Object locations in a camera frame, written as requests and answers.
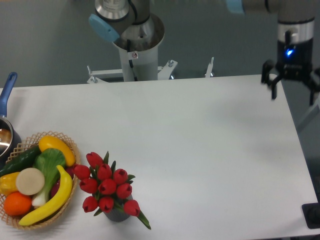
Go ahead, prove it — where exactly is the red tulip bouquet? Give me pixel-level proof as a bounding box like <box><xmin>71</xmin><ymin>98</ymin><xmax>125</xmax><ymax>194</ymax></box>
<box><xmin>73</xmin><ymin>152</ymin><xmax>151</xmax><ymax>230</ymax></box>

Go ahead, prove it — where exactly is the dark red vegetable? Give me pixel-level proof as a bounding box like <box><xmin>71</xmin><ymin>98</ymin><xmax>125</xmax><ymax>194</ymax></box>
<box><xmin>50</xmin><ymin>167</ymin><xmax>74</xmax><ymax>199</ymax></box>

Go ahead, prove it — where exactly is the beige round disc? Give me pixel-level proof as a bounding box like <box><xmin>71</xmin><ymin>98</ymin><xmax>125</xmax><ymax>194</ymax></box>
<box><xmin>15</xmin><ymin>167</ymin><xmax>45</xmax><ymax>196</ymax></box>

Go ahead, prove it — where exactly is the woven wicker basket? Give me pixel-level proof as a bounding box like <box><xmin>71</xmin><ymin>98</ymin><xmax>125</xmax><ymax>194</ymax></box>
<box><xmin>0</xmin><ymin>131</ymin><xmax>81</xmax><ymax>230</ymax></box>

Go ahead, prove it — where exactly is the blue handled saucepan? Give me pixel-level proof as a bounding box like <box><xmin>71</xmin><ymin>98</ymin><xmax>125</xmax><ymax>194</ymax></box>
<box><xmin>0</xmin><ymin>72</ymin><xmax>22</xmax><ymax>170</ymax></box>

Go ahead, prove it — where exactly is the green cucumber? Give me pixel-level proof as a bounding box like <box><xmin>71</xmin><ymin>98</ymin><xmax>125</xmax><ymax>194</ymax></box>
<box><xmin>0</xmin><ymin>145</ymin><xmax>41</xmax><ymax>177</ymax></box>

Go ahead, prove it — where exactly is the yellow banana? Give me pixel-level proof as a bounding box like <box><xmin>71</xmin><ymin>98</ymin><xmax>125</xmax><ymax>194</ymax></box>
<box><xmin>18</xmin><ymin>165</ymin><xmax>73</xmax><ymax>227</ymax></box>

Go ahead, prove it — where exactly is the orange fruit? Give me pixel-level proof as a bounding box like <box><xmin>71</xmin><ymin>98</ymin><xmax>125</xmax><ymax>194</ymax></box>
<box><xmin>3</xmin><ymin>191</ymin><xmax>32</xmax><ymax>216</ymax></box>

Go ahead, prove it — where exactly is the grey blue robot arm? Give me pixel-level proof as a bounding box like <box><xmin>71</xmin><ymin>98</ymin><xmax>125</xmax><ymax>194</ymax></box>
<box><xmin>88</xmin><ymin>0</ymin><xmax>320</xmax><ymax>104</ymax></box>

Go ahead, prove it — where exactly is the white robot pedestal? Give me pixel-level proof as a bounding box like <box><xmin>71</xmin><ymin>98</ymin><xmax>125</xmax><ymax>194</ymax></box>
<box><xmin>86</xmin><ymin>39</ymin><xmax>216</xmax><ymax>85</ymax></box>

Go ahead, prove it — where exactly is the black device at table edge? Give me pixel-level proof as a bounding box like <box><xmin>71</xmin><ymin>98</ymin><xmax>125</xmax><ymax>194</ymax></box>
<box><xmin>301</xmin><ymin>202</ymin><xmax>320</xmax><ymax>229</ymax></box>

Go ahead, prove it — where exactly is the green bok choy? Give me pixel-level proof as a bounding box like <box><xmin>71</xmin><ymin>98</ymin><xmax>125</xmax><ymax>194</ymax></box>
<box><xmin>32</xmin><ymin>148</ymin><xmax>66</xmax><ymax>208</ymax></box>

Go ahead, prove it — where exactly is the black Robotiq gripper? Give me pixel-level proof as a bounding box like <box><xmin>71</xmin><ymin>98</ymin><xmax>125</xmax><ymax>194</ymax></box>
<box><xmin>260</xmin><ymin>39</ymin><xmax>320</xmax><ymax>106</ymax></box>

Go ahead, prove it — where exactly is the dark grey ribbed vase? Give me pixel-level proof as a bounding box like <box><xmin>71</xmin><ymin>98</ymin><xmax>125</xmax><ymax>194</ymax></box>
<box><xmin>104</xmin><ymin>195</ymin><xmax>133</xmax><ymax>223</ymax></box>

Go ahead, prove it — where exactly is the yellow squash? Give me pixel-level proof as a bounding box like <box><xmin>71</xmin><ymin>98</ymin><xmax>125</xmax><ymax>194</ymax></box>
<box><xmin>38</xmin><ymin>135</ymin><xmax>76</xmax><ymax>167</ymax></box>

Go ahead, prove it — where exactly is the yellow bell pepper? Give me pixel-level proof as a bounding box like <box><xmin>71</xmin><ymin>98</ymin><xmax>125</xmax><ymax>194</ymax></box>
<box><xmin>0</xmin><ymin>172</ymin><xmax>20</xmax><ymax>196</ymax></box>

